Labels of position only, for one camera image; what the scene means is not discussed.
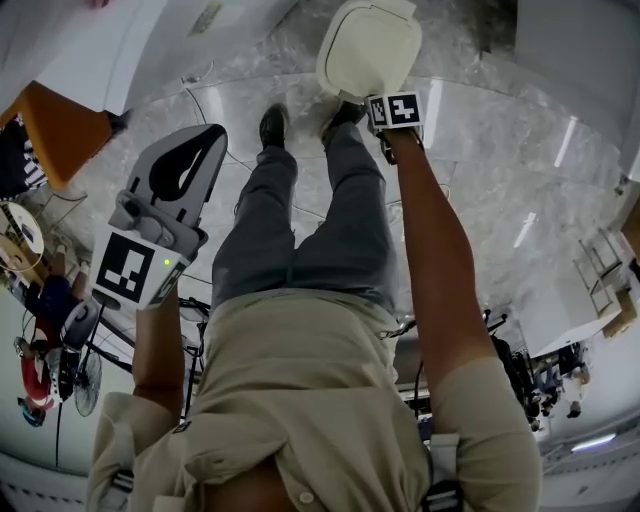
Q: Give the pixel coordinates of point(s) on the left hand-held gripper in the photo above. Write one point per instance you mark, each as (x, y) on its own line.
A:
(125, 265)

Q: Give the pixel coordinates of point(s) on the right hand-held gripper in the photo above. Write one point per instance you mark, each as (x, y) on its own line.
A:
(400, 110)

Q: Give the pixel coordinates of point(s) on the cream plastic container lid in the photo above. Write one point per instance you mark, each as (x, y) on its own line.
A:
(372, 45)

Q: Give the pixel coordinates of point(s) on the cream plastic container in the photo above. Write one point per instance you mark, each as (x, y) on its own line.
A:
(324, 60)

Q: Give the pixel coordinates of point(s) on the person's left forearm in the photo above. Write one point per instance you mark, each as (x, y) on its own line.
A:
(157, 350)

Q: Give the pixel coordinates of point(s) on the person's right forearm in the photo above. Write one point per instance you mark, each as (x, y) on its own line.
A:
(440, 250)

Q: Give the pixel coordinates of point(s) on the person's right dark shoe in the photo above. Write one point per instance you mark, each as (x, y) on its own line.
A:
(345, 115)

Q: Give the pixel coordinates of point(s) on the person's dark shoe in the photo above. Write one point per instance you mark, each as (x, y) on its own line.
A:
(273, 125)
(345, 115)

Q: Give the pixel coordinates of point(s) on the person's left dark shoe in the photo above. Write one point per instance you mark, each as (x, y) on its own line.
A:
(273, 125)

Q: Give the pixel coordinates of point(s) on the person's grey trousers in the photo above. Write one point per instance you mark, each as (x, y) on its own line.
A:
(260, 225)

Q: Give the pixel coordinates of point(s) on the orange furniture block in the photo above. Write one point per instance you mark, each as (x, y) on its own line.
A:
(55, 135)

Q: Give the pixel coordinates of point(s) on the black white patterned cloth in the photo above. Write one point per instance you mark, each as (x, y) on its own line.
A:
(20, 160)

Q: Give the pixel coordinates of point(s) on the round white stool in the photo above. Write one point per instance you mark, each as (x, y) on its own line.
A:
(22, 220)

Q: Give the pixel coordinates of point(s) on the black floor fan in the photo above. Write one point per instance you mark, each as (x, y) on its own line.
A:
(88, 387)

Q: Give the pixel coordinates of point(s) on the person's beige shirt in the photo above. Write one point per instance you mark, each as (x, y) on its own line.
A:
(300, 390)

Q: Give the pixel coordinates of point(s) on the white table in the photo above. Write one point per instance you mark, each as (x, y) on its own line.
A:
(565, 330)

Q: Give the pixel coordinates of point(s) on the brown cardboard box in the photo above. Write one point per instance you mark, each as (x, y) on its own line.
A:
(622, 315)

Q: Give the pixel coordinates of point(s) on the metal frame chair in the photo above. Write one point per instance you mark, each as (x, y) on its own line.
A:
(600, 270)

